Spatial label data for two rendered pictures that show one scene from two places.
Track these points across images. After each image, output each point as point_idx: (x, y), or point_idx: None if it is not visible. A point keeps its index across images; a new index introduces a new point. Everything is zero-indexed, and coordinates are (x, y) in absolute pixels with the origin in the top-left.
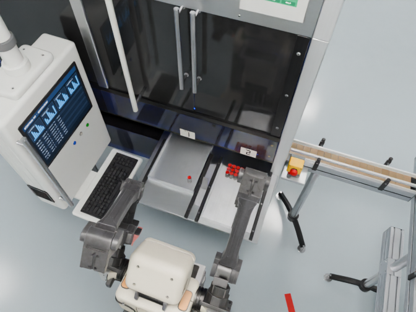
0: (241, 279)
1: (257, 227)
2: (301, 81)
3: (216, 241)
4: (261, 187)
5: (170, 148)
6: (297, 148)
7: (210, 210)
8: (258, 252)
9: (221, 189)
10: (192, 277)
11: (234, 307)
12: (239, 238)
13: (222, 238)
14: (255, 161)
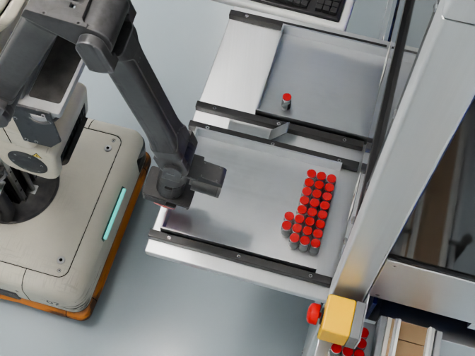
0: (183, 349)
1: (182, 251)
2: (403, 96)
3: (264, 293)
4: (56, 13)
5: (365, 63)
6: (412, 346)
7: (218, 152)
8: None
9: (271, 171)
10: (37, 92)
11: (124, 336)
12: (3, 49)
13: (272, 306)
14: None
